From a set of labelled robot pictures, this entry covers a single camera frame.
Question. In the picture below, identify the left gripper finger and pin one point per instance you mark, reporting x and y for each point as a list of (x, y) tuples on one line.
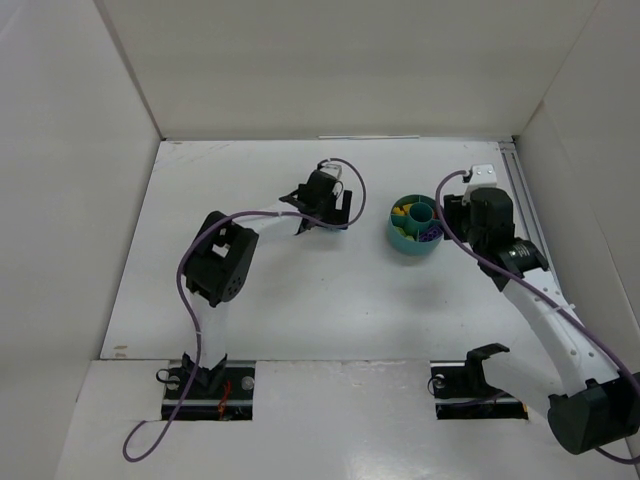
[(293, 200), (344, 208)]

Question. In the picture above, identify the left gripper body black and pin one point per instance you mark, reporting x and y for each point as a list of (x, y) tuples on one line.
[(335, 206)]

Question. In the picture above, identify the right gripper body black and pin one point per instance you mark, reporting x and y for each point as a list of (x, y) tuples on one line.
[(454, 217)]

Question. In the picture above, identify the purple lego figure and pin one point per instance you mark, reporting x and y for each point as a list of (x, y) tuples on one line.
[(432, 234)]

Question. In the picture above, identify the yellow lego brick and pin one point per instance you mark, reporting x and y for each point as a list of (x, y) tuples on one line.
[(402, 210)]

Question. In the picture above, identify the teal lego block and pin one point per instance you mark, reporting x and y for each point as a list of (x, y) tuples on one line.
[(334, 228)]

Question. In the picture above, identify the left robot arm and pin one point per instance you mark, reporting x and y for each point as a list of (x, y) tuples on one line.
[(217, 267)]

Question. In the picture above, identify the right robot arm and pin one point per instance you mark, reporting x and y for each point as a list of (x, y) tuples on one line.
[(592, 398)]

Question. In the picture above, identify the teal round divided container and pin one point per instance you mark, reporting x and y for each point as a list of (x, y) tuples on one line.
[(422, 216)]

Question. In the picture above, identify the lime lego in container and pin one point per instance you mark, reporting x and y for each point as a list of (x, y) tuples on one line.
[(402, 232)]

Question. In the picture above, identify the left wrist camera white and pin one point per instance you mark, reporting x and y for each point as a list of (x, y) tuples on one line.
[(331, 168)]

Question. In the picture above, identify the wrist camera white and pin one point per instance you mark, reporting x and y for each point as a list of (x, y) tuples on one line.
[(331, 168), (479, 176)]

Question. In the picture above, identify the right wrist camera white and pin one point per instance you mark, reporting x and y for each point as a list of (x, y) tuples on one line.
[(479, 176)]

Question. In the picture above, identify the aluminium rail right edge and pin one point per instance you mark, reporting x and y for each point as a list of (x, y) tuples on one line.
[(523, 199)]

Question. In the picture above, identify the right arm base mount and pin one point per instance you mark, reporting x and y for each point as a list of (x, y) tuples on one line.
[(461, 392)]

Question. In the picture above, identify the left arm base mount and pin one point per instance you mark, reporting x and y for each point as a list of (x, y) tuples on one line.
[(223, 393)]

